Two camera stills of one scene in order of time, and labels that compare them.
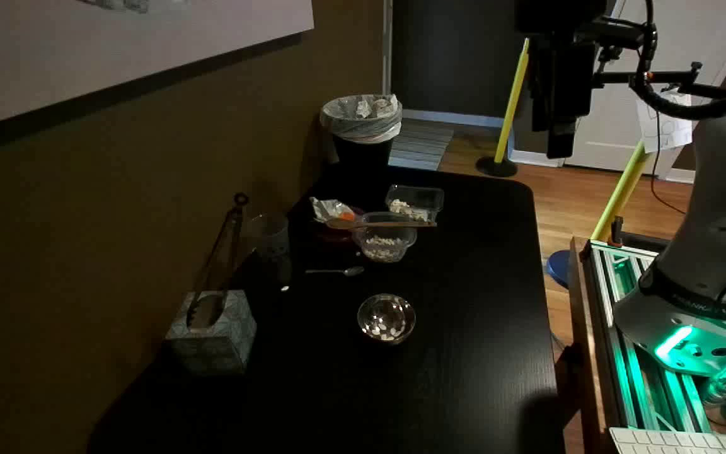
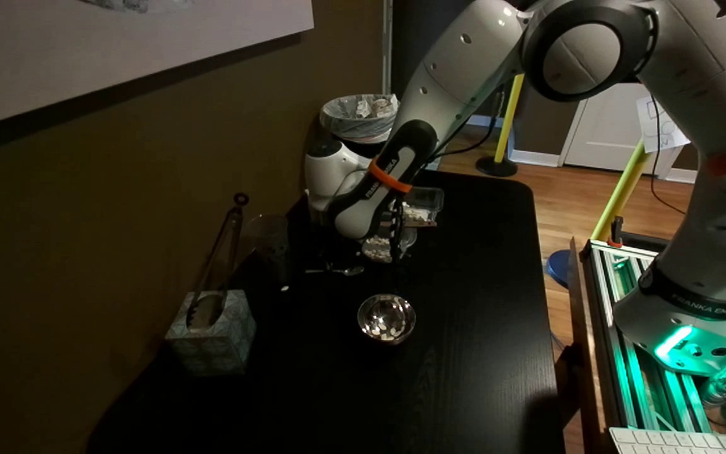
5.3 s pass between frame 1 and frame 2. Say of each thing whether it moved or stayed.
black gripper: moved
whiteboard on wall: stayed
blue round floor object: stayed
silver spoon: stayed
